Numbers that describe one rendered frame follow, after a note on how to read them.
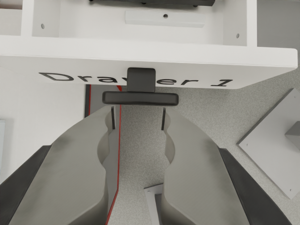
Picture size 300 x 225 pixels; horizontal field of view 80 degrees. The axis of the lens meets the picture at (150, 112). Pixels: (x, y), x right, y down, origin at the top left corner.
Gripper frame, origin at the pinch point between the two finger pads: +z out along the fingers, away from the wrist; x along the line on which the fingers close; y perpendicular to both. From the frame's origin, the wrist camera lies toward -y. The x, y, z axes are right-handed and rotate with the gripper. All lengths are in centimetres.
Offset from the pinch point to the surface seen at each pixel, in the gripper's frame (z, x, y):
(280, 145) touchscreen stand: 68, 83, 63
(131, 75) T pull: 6.3, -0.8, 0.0
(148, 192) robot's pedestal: 53, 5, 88
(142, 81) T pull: 6.0, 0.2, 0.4
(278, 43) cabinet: 39, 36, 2
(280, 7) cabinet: 27.3, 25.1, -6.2
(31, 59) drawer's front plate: 6.0, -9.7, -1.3
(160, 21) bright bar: 16.7, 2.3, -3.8
